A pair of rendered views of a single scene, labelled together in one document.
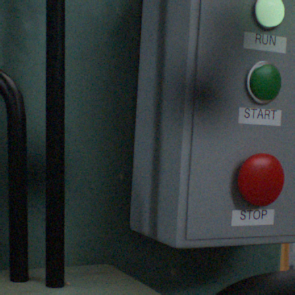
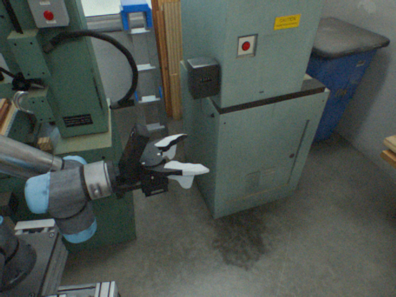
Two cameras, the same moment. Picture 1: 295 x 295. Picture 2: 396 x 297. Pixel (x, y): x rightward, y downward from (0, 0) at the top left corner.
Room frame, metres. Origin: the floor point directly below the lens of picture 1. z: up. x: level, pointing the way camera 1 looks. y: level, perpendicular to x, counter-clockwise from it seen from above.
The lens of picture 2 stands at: (-0.51, -0.80, 1.66)
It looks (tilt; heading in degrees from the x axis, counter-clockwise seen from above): 42 degrees down; 14
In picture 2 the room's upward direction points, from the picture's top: straight up
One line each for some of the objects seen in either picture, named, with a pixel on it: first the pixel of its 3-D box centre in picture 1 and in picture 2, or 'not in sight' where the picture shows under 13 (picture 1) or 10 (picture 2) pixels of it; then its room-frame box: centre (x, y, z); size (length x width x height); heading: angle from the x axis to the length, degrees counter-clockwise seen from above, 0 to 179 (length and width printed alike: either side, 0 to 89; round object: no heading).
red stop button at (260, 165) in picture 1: (261, 179); (48, 15); (0.35, -0.07, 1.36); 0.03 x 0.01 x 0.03; 118
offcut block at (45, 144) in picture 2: not in sight; (45, 143); (0.28, 0.12, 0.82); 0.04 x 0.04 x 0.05; 27
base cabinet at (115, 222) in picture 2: not in sight; (76, 185); (0.42, 0.19, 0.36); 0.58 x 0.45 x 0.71; 118
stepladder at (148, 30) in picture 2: not in sight; (147, 87); (1.27, 0.06, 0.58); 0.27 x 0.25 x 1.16; 32
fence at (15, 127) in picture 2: not in sight; (19, 115); (0.32, 0.24, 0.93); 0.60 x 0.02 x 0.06; 28
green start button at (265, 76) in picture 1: (266, 82); not in sight; (0.35, -0.06, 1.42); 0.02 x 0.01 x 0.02; 118
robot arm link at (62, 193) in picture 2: not in sight; (60, 190); (-0.21, -0.43, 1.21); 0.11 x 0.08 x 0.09; 124
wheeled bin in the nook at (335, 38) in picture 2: not in sight; (310, 88); (1.73, -1.18, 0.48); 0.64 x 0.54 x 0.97; 37
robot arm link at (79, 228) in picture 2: not in sight; (75, 212); (-0.19, -0.42, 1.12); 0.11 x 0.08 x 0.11; 34
